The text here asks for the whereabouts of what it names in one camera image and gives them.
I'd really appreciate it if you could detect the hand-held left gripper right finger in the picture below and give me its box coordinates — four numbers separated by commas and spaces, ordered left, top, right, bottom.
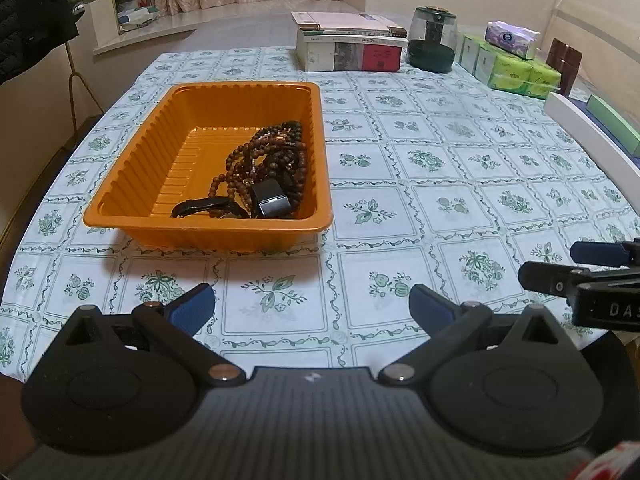
377, 284, 562, 387

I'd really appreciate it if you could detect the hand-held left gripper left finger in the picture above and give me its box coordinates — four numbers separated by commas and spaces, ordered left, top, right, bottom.
62, 282, 247, 387

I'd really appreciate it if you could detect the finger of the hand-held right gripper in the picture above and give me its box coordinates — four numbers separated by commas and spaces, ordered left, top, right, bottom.
570, 240, 640, 266
517, 260, 640, 306

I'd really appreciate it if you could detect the silver wristwatch black leather strap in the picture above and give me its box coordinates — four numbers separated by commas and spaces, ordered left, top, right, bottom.
171, 199, 248, 219

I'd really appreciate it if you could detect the glossy black smart band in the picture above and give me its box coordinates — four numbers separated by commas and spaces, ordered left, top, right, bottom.
250, 179, 292, 219

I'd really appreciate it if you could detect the orange plastic tray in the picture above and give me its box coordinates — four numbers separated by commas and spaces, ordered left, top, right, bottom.
82, 81, 335, 253

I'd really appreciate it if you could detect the long dark bead necklace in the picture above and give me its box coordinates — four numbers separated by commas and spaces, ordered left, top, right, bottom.
209, 120, 307, 220

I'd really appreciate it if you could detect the floral green white tablecloth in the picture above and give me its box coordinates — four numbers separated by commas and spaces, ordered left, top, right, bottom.
0, 46, 640, 381

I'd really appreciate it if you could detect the flat blue box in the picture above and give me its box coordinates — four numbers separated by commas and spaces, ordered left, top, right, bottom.
572, 99, 640, 161

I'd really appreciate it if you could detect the long white box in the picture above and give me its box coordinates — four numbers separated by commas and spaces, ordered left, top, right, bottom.
544, 92, 640, 216

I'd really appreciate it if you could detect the long green box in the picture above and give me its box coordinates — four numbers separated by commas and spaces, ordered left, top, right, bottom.
586, 94, 640, 158

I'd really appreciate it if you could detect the red patterned clothing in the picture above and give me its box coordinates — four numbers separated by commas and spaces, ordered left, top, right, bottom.
587, 437, 640, 480

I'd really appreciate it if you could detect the brown wooden canister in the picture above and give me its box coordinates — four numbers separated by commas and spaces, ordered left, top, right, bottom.
546, 37, 583, 96

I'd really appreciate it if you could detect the green tissue multipack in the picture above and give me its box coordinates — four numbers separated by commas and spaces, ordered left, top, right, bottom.
457, 34, 562, 100

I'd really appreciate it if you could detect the white purple tissue box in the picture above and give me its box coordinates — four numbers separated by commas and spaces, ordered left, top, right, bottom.
485, 21, 542, 60

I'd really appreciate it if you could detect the gold metal coat stand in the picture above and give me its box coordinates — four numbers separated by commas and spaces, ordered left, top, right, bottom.
65, 42, 106, 136

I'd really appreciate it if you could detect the dark green glass jar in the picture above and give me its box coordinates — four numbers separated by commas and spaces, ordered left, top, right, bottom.
407, 6, 459, 71

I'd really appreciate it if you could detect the thick white and red book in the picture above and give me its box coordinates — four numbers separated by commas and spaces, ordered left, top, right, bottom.
296, 30, 403, 72

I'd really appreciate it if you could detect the thin dark spine book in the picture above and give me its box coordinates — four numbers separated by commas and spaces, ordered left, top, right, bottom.
300, 24, 408, 40

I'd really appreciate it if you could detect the white softcover book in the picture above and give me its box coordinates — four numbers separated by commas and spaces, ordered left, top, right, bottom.
291, 11, 401, 33

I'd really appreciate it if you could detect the white plastic bag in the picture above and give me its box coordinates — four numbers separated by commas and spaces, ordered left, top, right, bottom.
116, 0, 163, 32

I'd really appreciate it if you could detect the black puffer jacket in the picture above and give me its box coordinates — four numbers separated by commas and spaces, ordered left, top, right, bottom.
0, 0, 81, 86

